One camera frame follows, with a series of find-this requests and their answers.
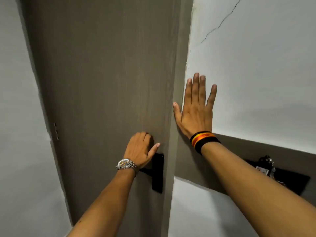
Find person's left hand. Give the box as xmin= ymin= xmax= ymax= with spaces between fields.
xmin=123 ymin=131 xmax=161 ymax=170

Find key tag in switch panel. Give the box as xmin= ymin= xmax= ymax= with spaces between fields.
xmin=255 ymin=155 xmax=276 ymax=179

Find black red orange wrist bangles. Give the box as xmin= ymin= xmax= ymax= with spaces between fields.
xmin=189 ymin=131 xmax=222 ymax=156

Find grey-brown wooden door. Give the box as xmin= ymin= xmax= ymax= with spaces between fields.
xmin=18 ymin=0 xmax=182 ymax=237

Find black door handle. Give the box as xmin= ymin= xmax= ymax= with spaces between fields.
xmin=139 ymin=153 xmax=165 ymax=194

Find black wall switch panel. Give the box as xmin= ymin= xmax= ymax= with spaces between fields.
xmin=243 ymin=158 xmax=311 ymax=197

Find person's right hand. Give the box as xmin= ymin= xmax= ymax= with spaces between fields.
xmin=172 ymin=72 xmax=218 ymax=140

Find person's left forearm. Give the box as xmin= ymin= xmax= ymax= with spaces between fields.
xmin=66 ymin=168 xmax=138 ymax=237

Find silver wristwatch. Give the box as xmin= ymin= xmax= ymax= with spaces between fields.
xmin=115 ymin=158 xmax=139 ymax=178

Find person's right forearm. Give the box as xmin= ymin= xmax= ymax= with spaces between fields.
xmin=201 ymin=141 xmax=316 ymax=237

